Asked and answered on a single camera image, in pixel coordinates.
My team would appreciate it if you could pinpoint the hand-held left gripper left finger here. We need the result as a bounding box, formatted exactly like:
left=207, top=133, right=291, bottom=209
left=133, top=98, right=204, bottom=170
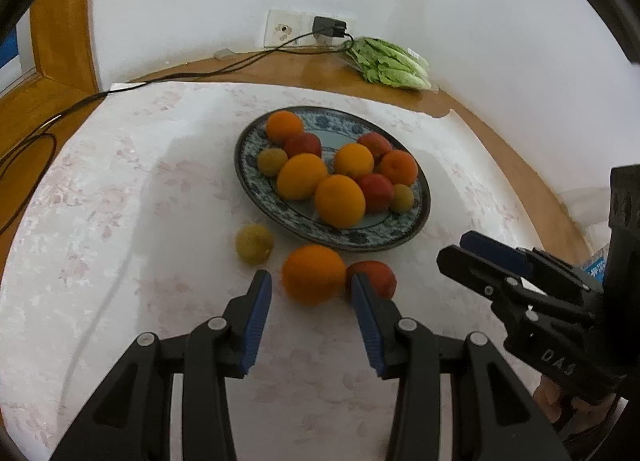
left=50, top=269, right=273, bottom=461

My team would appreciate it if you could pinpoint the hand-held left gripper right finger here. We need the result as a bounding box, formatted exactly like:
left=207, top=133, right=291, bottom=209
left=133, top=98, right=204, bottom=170
left=350, top=273, right=573, bottom=461

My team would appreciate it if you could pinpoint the white plastic bag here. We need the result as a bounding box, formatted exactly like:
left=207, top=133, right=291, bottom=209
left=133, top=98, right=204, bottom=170
left=556, top=186, right=613, bottom=242

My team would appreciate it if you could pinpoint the person's right hand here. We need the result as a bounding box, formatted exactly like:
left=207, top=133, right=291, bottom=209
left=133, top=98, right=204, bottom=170
left=532, top=375, right=621, bottom=439

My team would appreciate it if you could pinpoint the blue patterned ceramic plate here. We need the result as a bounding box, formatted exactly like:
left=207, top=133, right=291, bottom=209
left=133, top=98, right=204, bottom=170
left=234, top=106, right=432, bottom=253

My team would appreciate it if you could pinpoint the blue white packet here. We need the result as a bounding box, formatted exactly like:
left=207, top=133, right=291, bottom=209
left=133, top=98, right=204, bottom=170
left=580, top=246, right=612, bottom=282

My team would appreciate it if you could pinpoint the small green round fruit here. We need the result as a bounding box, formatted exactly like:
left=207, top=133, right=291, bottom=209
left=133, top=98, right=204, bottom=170
left=257, top=148, right=289, bottom=178
left=389, top=184, right=416, bottom=214
left=235, top=223, right=275, bottom=264

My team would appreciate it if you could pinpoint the black plug-in charger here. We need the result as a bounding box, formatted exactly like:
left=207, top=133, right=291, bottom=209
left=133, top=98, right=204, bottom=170
left=313, top=16, right=348, bottom=40

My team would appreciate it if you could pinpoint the window glass pane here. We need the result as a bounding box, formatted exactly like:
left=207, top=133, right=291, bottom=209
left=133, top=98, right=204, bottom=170
left=0, top=16, right=23, bottom=86

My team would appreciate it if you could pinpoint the bagged romaine lettuce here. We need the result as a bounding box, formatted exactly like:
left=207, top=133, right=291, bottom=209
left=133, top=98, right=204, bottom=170
left=345, top=37, right=433, bottom=90

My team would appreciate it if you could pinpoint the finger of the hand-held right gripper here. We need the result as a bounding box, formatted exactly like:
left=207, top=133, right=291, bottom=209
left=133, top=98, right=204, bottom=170
left=436, top=244, right=597, bottom=328
left=460, top=231, right=602, bottom=303

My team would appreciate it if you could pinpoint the white floral table cover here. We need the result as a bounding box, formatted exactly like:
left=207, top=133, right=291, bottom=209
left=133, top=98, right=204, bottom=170
left=0, top=81, right=551, bottom=461

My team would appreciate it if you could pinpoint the red apple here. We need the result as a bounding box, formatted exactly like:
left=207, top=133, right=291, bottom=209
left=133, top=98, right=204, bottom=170
left=356, top=173, right=396, bottom=214
left=283, top=133, right=323, bottom=159
left=346, top=261, right=398, bottom=301
left=357, top=132, right=393, bottom=156

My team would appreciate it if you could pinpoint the black charger cable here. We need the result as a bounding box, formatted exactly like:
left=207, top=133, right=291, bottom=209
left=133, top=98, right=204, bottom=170
left=0, top=32, right=354, bottom=237

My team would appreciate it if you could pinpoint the wooden window frame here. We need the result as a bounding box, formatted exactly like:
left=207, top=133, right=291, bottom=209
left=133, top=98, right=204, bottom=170
left=0, top=0, right=101, bottom=152

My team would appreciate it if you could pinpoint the orange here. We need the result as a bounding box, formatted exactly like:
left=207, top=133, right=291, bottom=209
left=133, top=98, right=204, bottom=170
left=377, top=149, right=419, bottom=186
left=333, top=143, right=375, bottom=180
left=281, top=244, right=347, bottom=307
left=265, top=110, right=305, bottom=144
left=276, top=153, right=329, bottom=202
left=314, top=174, right=367, bottom=229

